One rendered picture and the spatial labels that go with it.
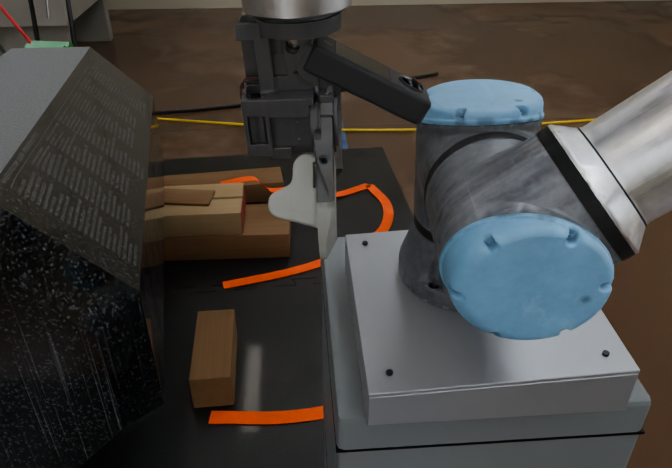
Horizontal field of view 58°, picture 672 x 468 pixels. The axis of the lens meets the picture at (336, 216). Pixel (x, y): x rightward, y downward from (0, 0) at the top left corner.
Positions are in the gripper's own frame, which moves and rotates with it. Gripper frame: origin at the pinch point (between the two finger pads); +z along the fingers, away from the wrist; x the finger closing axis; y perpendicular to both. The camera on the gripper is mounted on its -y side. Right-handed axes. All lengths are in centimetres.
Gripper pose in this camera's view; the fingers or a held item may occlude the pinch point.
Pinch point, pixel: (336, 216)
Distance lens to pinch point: 60.4
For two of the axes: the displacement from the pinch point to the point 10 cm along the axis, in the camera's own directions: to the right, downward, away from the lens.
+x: -0.5, 5.4, -8.4
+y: -10.0, 0.2, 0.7
